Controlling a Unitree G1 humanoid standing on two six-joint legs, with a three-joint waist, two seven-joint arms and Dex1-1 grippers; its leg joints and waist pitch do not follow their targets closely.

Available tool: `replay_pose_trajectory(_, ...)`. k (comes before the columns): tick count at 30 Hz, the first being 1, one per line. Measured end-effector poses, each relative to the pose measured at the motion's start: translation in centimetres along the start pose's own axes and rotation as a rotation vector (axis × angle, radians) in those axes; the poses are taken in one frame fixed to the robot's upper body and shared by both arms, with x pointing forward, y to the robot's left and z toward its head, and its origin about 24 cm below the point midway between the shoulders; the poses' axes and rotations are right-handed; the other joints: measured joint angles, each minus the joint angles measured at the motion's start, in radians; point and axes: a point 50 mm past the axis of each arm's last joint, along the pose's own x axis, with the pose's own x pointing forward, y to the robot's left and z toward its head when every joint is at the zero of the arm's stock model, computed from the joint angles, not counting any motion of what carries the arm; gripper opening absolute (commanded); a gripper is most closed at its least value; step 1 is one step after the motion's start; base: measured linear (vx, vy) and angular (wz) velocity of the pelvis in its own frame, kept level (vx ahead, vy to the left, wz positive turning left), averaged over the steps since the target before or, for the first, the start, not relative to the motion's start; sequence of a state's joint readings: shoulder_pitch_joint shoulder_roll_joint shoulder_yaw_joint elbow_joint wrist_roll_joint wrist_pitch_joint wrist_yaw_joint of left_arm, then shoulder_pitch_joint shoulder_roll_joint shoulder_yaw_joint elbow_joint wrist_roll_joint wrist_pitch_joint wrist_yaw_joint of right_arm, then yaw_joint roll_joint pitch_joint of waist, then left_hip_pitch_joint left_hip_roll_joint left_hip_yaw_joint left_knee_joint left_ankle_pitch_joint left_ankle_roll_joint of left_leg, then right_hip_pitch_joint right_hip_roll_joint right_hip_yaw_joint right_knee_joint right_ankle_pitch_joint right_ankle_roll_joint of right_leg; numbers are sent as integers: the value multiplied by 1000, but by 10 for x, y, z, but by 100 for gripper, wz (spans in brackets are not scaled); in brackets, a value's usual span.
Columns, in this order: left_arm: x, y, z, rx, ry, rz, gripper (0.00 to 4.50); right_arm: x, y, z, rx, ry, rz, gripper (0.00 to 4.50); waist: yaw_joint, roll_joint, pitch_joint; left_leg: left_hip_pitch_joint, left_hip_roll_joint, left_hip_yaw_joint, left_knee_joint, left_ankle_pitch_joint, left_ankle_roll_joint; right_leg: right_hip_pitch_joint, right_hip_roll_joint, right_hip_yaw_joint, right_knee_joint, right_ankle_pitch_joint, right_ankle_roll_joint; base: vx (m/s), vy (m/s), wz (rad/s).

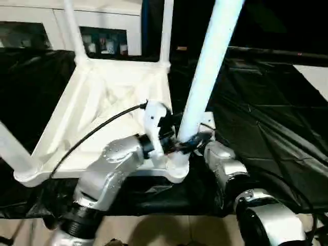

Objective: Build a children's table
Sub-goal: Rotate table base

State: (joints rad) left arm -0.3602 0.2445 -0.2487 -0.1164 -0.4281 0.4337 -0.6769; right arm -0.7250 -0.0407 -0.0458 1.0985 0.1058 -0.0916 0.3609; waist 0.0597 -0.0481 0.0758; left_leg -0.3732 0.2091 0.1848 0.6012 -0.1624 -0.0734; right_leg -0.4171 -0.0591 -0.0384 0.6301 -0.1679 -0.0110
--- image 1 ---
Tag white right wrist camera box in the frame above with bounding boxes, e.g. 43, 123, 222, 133
197, 112, 216, 141

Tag silver metal rail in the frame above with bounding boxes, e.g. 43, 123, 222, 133
225, 46, 328, 58

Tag white plastic table leg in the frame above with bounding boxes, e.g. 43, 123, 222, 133
158, 0, 175, 68
174, 0, 245, 159
63, 0, 92, 66
0, 122, 40, 177

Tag white plastic table top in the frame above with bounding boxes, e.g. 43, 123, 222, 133
13, 56, 190, 188

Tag black mat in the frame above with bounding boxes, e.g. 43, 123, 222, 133
0, 49, 328, 218

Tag white cabinet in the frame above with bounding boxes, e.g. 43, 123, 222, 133
0, 0, 144, 56

